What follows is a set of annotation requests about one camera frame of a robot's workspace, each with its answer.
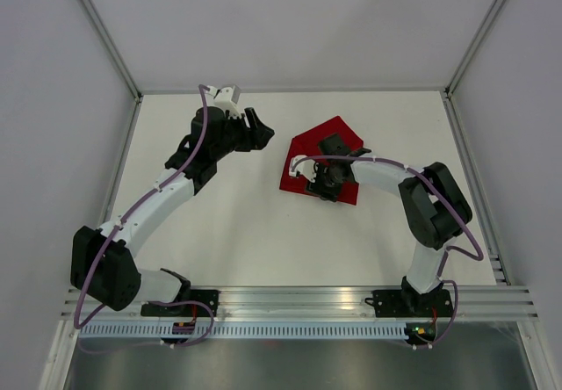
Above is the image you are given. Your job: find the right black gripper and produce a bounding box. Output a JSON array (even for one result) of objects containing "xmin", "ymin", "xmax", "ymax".
[{"xmin": 305, "ymin": 160, "xmax": 344, "ymax": 203}]

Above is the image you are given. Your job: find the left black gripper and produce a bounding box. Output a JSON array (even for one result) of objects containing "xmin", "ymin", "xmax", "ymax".
[{"xmin": 212, "ymin": 108, "xmax": 274, "ymax": 161}]

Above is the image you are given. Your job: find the red cloth napkin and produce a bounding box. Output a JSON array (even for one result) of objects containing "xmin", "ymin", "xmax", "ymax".
[{"xmin": 279, "ymin": 116, "xmax": 364, "ymax": 196}]

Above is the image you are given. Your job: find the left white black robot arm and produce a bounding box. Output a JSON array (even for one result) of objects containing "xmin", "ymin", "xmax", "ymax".
[{"xmin": 70, "ymin": 106, "xmax": 274, "ymax": 316}]

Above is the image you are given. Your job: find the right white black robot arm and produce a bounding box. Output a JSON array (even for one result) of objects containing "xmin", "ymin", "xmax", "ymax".
[{"xmin": 288, "ymin": 134, "xmax": 474, "ymax": 318}]

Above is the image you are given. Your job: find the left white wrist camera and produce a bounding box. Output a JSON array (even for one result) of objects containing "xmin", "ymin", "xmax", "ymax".
[{"xmin": 205, "ymin": 84, "xmax": 241, "ymax": 119}]

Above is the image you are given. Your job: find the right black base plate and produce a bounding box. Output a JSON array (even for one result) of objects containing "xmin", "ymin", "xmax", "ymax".
[{"xmin": 364, "ymin": 289, "xmax": 453, "ymax": 319}]

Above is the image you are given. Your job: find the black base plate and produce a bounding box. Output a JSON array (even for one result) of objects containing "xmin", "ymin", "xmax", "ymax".
[
  {"xmin": 140, "ymin": 289, "xmax": 220, "ymax": 318},
  {"xmin": 364, "ymin": 289, "xmax": 453, "ymax": 319}
]

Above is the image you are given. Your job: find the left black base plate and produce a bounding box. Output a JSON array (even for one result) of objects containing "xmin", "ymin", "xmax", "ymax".
[{"xmin": 140, "ymin": 289, "xmax": 220, "ymax": 318}]

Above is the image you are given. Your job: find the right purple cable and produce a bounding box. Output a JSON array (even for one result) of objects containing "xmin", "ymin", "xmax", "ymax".
[{"xmin": 292, "ymin": 155, "xmax": 485, "ymax": 350}]

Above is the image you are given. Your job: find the purple cable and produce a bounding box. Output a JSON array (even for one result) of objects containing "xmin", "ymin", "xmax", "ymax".
[
  {"xmin": 292, "ymin": 155, "xmax": 485, "ymax": 350},
  {"xmin": 72, "ymin": 83, "xmax": 216, "ymax": 356}
]

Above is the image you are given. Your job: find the aluminium mounting rail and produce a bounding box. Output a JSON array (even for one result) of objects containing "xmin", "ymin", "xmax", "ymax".
[{"xmin": 61, "ymin": 286, "xmax": 539, "ymax": 321}]

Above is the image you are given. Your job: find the left aluminium frame post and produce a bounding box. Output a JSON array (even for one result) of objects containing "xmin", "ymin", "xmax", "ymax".
[{"xmin": 77, "ymin": 0, "xmax": 142, "ymax": 103}]

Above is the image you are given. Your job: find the aluminium frame post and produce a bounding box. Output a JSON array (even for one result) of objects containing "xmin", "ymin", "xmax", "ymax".
[
  {"xmin": 77, "ymin": 0, "xmax": 142, "ymax": 103},
  {"xmin": 443, "ymin": 0, "xmax": 509, "ymax": 98}
]

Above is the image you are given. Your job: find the white slotted cable duct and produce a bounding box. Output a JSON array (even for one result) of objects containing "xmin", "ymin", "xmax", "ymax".
[{"xmin": 81, "ymin": 321, "xmax": 407, "ymax": 340}]

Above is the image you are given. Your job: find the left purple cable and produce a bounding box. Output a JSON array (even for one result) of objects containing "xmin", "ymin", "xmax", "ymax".
[{"xmin": 72, "ymin": 83, "xmax": 216, "ymax": 356}]

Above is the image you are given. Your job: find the right aluminium frame post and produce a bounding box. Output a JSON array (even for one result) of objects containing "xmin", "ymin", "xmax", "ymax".
[{"xmin": 443, "ymin": 0, "xmax": 509, "ymax": 98}]

